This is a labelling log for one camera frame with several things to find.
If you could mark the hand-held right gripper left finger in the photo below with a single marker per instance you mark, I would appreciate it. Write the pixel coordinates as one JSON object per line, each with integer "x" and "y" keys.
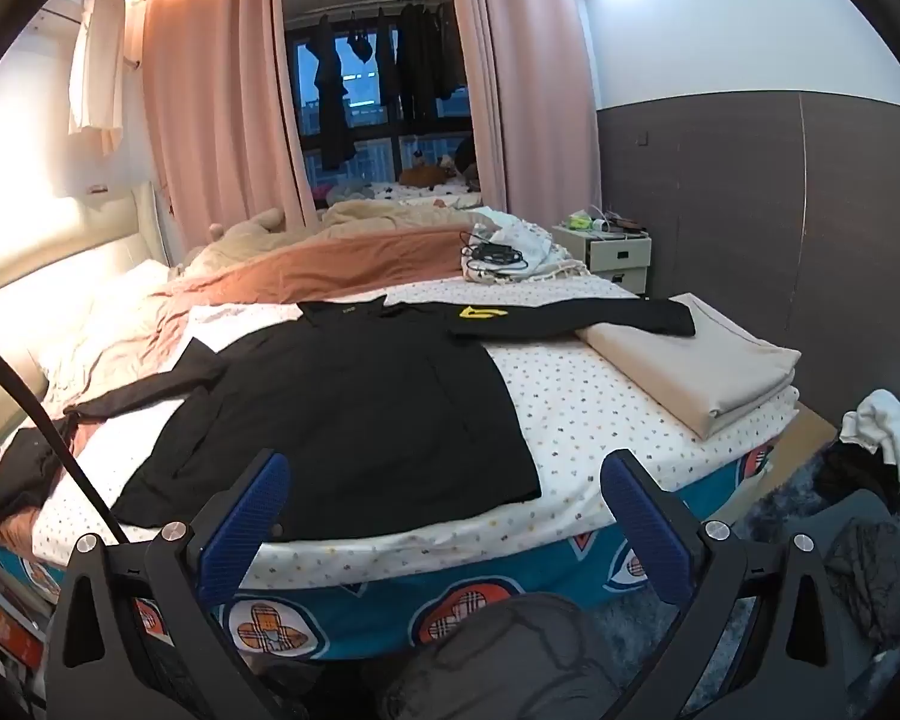
{"x": 246, "y": 514}

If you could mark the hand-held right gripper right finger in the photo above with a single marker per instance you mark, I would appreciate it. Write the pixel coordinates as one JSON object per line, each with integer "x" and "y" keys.
{"x": 645, "y": 532}

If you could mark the large black shirt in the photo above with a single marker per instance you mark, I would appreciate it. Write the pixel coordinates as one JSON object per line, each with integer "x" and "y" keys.
{"x": 360, "y": 420}

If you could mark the dark clothes pile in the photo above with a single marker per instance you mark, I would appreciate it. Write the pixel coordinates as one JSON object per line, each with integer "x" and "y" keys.
{"x": 862, "y": 562}

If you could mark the bed with dotted sheet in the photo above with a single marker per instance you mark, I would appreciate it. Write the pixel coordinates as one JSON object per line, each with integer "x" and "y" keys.
{"x": 592, "y": 405}

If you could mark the dark fluffy rug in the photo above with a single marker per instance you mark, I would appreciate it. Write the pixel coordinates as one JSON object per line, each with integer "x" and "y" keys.
{"x": 780, "y": 502}

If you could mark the folded beige cloth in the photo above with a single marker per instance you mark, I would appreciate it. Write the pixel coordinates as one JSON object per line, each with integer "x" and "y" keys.
{"x": 690, "y": 367}

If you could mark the person's leg in grey pants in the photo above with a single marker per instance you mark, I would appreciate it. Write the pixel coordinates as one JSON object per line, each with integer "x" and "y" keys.
{"x": 495, "y": 660}

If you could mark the black garment with yellow print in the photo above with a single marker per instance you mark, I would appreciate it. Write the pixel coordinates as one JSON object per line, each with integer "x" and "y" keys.
{"x": 570, "y": 319}

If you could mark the folded dark garment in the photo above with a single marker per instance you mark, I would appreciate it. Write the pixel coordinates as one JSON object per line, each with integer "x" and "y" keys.
{"x": 22, "y": 472}

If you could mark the white pillow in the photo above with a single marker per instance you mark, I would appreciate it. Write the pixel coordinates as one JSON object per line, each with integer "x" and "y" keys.
{"x": 112, "y": 307}

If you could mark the orange-pink blanket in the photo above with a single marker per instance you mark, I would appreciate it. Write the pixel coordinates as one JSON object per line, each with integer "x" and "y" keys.
{"x": 330, "y": 262}

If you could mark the white crumpled cloth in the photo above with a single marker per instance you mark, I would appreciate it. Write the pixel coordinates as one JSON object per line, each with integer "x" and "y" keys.
{"x": 889, "y": 424}

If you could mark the white nightstand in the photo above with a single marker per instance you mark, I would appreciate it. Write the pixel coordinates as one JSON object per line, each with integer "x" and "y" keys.
{"x": 607, "y": 255}

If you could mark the beige plush toy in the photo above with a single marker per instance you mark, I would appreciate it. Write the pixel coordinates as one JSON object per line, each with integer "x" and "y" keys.
{"x": 259, "y": 221}

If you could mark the white frilly cloth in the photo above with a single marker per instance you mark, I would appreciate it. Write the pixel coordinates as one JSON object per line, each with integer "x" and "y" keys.
{"x": 547, "y": 247}

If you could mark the white padded headboard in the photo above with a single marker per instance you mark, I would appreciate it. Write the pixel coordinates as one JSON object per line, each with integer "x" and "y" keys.
{"x": 37, "y": 270}

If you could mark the cream blanket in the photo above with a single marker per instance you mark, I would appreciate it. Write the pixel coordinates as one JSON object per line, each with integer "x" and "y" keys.
{"x": 375, "y": 214}

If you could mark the brown plush toy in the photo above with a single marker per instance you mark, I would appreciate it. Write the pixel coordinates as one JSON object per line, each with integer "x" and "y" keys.
{"x": 424, "y": 174}

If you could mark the pink curtain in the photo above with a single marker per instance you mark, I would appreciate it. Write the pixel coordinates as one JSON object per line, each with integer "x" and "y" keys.
{"x": 225, "y": 105}
{"x": 525, "y": 90}

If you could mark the dark hanging garment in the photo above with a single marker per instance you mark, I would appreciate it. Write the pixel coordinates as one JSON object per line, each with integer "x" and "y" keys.
{"x": 334, "y": 105}

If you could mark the white hanging shirt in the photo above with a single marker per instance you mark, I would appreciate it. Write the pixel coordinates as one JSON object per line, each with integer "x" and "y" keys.
{"x": 97, "y": 67}

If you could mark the dark hanging garments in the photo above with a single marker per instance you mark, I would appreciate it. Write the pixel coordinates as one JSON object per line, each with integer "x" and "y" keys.
{"x": 427, "y": 67}

